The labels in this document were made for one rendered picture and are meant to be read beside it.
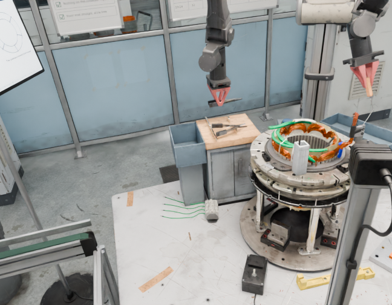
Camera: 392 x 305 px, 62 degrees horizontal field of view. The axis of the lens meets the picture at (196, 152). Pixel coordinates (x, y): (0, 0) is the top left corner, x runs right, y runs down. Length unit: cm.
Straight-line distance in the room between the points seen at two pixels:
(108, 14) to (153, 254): 221
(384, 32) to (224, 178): 254
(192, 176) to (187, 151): 13
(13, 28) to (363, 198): 134
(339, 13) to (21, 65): 120
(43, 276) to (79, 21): 192
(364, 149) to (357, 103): 312
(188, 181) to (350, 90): 246
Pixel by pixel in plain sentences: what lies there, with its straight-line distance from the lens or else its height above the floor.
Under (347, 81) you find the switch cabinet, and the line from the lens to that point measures 338.
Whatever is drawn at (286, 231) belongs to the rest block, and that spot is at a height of 86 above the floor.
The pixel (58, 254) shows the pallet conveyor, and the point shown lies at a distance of 135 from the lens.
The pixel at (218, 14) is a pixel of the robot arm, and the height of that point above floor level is 146.
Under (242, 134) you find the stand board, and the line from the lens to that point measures 115.
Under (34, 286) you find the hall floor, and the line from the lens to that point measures 231.
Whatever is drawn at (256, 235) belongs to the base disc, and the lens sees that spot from 114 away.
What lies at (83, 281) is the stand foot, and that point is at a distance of 218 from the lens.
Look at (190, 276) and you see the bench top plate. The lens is 106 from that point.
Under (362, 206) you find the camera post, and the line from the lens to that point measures 48.
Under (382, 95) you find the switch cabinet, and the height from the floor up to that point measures 28.
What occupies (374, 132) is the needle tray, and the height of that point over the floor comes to 104.
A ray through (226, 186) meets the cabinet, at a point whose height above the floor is 86.
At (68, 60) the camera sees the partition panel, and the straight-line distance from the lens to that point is 307.
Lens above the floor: 162
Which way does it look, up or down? 32 degrees down
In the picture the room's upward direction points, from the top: 5 degrees counter-clockwise
